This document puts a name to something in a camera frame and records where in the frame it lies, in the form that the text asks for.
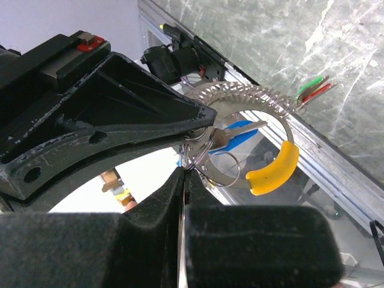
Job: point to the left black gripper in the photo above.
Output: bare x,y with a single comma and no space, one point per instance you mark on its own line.
78,82

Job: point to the large keyring yellow handle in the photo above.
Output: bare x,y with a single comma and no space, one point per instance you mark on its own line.
228,98

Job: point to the blue tag key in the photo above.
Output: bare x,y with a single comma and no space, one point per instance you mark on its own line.
221,137

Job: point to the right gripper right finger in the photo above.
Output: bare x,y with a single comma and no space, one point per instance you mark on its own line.
256,245

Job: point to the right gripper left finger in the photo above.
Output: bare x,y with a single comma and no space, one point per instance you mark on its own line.
138,248

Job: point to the aluminium frame rail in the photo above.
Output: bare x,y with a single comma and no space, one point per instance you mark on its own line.
353,189

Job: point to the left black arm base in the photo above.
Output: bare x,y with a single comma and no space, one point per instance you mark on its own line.
183,56

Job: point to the green key tag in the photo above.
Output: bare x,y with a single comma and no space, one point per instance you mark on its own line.
311,83

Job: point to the red key tag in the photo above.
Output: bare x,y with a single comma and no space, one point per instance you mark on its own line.
316,94

